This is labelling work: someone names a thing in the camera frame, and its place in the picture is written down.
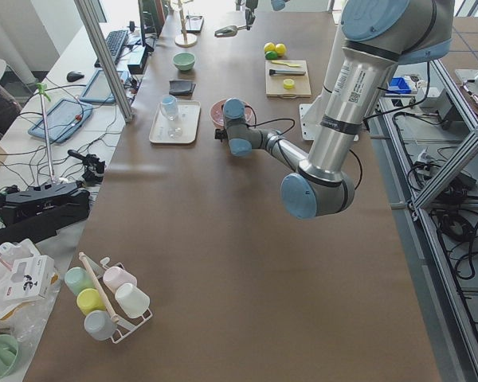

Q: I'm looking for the blue tablet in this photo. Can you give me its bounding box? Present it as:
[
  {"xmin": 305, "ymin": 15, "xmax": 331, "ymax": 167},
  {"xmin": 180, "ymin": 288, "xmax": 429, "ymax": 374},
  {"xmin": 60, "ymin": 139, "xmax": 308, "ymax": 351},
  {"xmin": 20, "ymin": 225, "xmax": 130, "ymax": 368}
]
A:
[
  {"xmin": 80, "ymin": 68, "xmax": 115, "ymax": 104},
  {"xmin": 47, "ymin": 99, "xmax": 93, "ymax": 143}
]

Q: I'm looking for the whole lemon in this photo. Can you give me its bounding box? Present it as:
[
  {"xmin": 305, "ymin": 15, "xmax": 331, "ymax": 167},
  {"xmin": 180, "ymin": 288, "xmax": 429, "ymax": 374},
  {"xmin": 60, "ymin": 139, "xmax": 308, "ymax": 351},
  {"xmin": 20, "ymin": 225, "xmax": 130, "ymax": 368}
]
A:
[
  {"xmin": 264, "ymin": 42, "xmax": 276, "ymax": 53},
  {"xmin": 275, "ymin": 43, "xmax": 287, "ymax": 57}
]

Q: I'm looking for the white product box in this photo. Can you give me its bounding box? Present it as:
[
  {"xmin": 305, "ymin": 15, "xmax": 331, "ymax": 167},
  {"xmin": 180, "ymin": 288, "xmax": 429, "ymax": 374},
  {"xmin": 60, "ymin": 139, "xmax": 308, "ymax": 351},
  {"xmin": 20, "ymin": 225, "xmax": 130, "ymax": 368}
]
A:
[{"xmin": 3, "ymin": 255, "xmax": 55, "ymax": 302}]

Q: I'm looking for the white cup in rack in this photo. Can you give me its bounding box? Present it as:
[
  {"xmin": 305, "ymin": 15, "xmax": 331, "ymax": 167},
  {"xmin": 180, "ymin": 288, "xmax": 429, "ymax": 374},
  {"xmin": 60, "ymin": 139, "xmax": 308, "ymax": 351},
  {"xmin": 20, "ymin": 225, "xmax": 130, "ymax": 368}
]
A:
[{"xmin": 115, "ymin": 283, "xmax": 151, "ymax": 318}]

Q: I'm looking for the green cup in rack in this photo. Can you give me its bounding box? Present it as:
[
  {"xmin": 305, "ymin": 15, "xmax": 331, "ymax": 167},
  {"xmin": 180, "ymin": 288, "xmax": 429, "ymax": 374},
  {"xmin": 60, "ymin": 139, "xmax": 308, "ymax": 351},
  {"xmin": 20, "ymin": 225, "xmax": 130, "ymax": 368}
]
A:
[{"xmin": 64, "ymin": 267, "xmax": 94, "ymax": 296}]

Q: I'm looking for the blue parts bin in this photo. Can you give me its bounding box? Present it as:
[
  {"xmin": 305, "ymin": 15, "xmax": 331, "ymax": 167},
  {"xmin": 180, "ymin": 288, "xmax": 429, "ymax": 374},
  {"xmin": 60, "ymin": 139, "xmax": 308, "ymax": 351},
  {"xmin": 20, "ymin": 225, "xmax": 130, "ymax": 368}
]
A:
[{"xmin": 387, "ymin": 76, "xmax": 415, "ymax": 95}]

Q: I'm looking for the black keyboard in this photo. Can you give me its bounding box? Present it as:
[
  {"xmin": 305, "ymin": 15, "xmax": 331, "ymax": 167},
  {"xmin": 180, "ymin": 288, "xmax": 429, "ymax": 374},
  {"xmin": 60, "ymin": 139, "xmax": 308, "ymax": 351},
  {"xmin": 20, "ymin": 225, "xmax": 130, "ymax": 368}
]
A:
[{"xmin": 105, "ymin": 29, "xmax": 129, "ymax": 64}]

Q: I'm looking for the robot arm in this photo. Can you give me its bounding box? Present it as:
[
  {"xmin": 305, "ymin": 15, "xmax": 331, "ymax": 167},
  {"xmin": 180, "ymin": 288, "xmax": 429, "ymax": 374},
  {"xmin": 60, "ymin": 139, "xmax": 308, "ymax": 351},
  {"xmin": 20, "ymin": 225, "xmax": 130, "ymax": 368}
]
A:
[
  {"xmin": 223, "ymin": 1, "xmax": 454, "ymax": 219},
  {"xmin": 234, "ymin": 0, "xmax": 287, "ymax": 28}
]

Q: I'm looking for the white wire cup rack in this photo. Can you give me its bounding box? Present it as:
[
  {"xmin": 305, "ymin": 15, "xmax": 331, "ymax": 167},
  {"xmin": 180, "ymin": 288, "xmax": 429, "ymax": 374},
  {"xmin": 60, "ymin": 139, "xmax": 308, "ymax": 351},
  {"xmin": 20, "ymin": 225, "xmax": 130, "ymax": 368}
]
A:
[{"xmin": 97, "ymin": 257, "xmax": 155, "ymax": 345}]

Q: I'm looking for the black computer mouse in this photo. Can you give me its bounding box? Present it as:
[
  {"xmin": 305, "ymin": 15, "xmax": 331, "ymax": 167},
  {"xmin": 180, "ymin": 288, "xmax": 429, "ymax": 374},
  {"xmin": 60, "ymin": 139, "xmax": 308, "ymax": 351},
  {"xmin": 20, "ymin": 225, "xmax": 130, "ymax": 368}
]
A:
[{"xmin": 66, "ymin": 71, "xmax": 84, "ymax": 83}]

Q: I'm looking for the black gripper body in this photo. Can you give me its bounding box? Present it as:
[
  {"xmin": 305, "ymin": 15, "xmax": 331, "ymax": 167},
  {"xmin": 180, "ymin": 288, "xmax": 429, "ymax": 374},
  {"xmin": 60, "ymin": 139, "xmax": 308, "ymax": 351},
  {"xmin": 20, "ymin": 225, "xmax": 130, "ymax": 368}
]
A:
[
  {"xmin": 245, "ymin": 8, "xmax": 254, "ymax": 25},
  {"xmin": 214, "ymin": 128, "xmax": 225, "ymax": 142}
]

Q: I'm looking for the green bowl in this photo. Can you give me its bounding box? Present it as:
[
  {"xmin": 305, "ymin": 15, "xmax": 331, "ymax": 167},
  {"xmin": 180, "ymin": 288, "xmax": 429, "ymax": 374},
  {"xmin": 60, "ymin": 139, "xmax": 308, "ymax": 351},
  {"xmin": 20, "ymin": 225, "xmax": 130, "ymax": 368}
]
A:
[{"xmin": 172, "ymin": 52, "xmax": 196, "ymax": 72}]

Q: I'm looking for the green lime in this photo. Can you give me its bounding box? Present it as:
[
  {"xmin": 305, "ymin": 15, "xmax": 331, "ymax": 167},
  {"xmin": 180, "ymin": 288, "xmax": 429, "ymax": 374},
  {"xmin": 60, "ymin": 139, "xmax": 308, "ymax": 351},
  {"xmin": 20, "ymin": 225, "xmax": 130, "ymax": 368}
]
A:
[{"xmin": 264, "ymin": 51, "xmax": 278, "ymax": 60}]

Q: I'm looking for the wooden rack handle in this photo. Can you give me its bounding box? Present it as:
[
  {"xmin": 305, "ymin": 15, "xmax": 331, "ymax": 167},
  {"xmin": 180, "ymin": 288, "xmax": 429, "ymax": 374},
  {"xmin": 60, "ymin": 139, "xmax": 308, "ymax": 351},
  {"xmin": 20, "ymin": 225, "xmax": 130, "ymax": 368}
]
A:
[{"xmin": 78, "ymin": 251, "xmax": 120, "ymax": 323}]

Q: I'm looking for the bamboo cutting board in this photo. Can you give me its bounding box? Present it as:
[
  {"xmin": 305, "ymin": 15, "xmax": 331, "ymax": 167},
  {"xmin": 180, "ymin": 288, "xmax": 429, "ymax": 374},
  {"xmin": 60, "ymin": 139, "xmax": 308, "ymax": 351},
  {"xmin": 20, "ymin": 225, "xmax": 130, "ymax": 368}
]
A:
[{"xmin": 265, "ymin": 60, "xmax": 311, "ymax": 98}]

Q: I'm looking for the blue tablet near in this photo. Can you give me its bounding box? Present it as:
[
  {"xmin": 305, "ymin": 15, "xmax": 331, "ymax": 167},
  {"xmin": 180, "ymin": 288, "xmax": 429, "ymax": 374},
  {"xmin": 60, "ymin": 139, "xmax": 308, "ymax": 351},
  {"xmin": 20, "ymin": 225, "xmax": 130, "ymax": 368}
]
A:
[{"xmin": 47, "ymin": 99, "xmax": 93, "ymax": 143}]

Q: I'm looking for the grey cup in rack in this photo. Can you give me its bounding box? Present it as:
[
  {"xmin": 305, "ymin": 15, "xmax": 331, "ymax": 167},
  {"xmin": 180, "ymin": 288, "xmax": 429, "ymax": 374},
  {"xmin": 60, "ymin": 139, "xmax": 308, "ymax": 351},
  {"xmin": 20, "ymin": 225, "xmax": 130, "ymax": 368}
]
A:
[{"xmin": 84, "ymin": 310, "xmax": 117, "ymax": 341}]

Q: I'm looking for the pink bowl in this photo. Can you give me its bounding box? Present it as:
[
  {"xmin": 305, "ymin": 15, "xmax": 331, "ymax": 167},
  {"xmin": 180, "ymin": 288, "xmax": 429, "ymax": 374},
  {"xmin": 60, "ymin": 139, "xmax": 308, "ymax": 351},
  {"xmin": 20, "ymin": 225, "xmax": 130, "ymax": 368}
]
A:
[{"xmin": 210, "ymin": 99, "xmax": 254, "ymax": 128}]

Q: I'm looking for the light blue cup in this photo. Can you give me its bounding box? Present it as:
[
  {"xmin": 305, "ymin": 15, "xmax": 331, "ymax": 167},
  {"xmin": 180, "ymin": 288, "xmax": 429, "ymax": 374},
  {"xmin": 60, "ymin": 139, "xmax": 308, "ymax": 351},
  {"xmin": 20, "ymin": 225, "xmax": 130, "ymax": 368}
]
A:
[{"xmin": 160, "ymin": 95, "xmax": 178, "ymax": 121}]

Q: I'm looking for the black framed tray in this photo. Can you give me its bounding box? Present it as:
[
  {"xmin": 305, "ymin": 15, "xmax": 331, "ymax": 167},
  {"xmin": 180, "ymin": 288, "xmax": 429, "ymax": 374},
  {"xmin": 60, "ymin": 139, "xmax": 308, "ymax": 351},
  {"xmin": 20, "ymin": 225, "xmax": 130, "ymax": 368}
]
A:
[{"xmin": 185, "ymin": 15, "xmax": 204, "ymax": 34}]

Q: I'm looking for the steel ice scoop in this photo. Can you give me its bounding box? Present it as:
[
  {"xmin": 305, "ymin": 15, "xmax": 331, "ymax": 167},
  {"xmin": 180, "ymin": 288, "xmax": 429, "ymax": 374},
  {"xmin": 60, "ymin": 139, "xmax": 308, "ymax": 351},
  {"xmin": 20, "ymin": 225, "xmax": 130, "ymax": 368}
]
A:
[{"xmin": 214, "ymin": 25, "xmax": 251, "ymax": 38}]

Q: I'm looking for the clear wine glass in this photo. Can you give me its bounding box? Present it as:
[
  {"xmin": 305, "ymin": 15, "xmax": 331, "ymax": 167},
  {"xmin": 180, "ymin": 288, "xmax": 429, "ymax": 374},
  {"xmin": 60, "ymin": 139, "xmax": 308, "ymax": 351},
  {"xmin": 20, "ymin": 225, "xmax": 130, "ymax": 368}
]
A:
[{"xmin": 167, "ymin": 119, "xmax": 183, "ymax": 138}]

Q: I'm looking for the pink cup in rack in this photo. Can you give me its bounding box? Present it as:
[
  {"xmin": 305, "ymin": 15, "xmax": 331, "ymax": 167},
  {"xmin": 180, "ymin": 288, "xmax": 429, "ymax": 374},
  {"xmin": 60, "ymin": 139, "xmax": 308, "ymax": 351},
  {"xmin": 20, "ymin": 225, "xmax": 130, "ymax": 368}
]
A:
[{"xmin": 103, "ymin": 266, "xmax": 137, "ymax": 293}]

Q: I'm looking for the steel muddler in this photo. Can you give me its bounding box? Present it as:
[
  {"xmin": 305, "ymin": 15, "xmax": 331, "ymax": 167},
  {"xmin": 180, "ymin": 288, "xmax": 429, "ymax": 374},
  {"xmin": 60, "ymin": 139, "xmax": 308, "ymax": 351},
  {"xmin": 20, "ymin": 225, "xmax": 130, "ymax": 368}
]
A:
[{"xmin": 268, "ymin": 68, "xmax": 306, "ymax": 76}]

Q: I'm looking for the cream serving tray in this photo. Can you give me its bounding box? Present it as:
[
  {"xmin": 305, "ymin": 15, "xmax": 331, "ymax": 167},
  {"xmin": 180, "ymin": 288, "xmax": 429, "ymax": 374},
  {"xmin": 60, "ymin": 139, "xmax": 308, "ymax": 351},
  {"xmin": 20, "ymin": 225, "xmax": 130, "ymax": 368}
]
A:
[{"xmin": 148, "ymin": 100, "xmax": 201, "ymax": 144}]

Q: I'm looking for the blue tablet far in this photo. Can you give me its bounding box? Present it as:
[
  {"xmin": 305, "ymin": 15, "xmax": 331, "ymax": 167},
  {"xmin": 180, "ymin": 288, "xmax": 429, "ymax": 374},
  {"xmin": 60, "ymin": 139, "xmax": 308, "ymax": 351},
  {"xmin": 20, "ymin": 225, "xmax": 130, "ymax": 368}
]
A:
[{"xmin": 80, "ymin": 68, "xmax": 115, "ymax": 104}]

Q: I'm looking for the grey folded cloth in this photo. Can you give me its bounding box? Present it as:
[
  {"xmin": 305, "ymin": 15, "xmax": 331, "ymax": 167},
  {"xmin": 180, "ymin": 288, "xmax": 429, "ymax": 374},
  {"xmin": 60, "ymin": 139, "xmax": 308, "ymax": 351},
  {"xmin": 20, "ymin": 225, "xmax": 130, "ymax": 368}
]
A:
[{"xmin": 169, "ymin": 80, "xmax": 196, "ymax": 96}]

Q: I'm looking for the yellow cup in rack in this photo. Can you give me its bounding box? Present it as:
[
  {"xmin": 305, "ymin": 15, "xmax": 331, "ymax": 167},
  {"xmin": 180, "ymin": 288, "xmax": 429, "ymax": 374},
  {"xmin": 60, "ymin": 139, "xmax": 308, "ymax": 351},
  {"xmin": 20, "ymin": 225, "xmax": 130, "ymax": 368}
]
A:
[{"xmin": 76, "ymin": 288, "xmax": 106, "ymax": 316}]

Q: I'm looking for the aluminium frame post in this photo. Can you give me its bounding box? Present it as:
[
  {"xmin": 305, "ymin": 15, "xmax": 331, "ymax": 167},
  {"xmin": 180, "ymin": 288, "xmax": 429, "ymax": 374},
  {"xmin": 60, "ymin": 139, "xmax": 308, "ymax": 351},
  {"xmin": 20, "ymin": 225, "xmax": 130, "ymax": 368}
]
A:
[{"xmin": 74, "ymin": 0, "xmax": 134, "ymax": 123}]

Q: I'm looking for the black device case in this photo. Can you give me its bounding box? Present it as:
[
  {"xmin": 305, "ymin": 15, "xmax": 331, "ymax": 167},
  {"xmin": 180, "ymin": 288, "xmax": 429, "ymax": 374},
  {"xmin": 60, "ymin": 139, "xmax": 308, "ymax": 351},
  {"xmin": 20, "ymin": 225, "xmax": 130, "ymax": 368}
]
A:
[{"xmin": 0, "ymin": 181, "xmax": 90, "ymax": 244}]

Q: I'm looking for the lemon half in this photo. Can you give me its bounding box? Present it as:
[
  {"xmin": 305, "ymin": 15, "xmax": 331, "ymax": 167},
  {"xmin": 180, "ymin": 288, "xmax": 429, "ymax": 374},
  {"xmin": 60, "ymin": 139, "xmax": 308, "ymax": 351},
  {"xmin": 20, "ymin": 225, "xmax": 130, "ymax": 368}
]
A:
[{"xmin": 283, "ymin": 79, "xmax": 295, "ymax": 89}]

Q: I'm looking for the yellow plastic knife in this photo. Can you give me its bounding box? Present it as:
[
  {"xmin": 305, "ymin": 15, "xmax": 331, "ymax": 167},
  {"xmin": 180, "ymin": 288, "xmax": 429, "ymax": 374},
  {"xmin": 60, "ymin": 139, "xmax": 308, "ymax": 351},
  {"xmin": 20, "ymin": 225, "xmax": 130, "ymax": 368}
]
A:
[{"xmin": 271, "ymin": 60, "xmax": 302, "ymax": 68}]

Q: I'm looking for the wooden mug stand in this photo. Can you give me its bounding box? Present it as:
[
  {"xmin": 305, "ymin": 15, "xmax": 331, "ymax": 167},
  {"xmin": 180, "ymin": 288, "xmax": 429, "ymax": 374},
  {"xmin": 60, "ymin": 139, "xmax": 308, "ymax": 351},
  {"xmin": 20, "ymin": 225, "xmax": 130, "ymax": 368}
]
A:
[{"xmin": 174, "ymin": 0, "xmax": 198, "ymax": 48}]

